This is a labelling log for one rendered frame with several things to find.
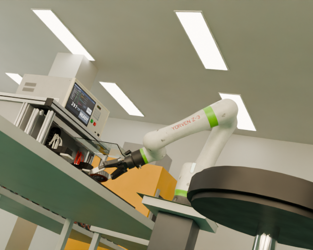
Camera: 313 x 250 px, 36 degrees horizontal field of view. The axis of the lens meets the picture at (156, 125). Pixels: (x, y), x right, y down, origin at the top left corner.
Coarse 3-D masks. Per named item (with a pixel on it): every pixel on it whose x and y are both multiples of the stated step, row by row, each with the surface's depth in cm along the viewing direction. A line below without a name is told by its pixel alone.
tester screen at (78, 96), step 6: (72, 90) 272; (78, 90) 278; (72, 96) 273; (78, 96) 278; (84, 96) 283; (78, 102) 279; (84, 102) 284; (90, 102) 290; (78, 108) 280; (90, 108) 290; (78, 114) 280; (90, 114) 291
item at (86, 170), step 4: (72, 164) 284; (76, 164) 283; (80, 164) 282; (84, 164) 281; (88, 164) 281; (80, 168) 282; (84, 168) 280; (88, 168) 281; (92, 168) 285; (88, 172) 281
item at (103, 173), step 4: (92, 172) 261; (100, 172) 260; (104, 172) 262; (92, 176) 264; (96, 176) 264; (100, 176) 261; (104, 176) 261; (108, 176) 265; (100, 180) 267; (104, 180) 266
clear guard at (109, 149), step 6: (84, 138) 289; (96, 144) 292; (102, 144) 288; (108, 144) 284; (114, 144) 280; (102, 150) 301; (108, 150) 296; (114, 150) 292; (120, 150) 276; (120, 156) 301; (138, 168) 293
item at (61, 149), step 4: (52, 148) 264; (60, 148) 262; (64, 148) 261; (68, 148) 262; (56, 152) 263; (60, 152) 260; (64, 152) 259; (68, 152) 262; (72, 152) 265; (64, 156) 262; (68, 156) 259
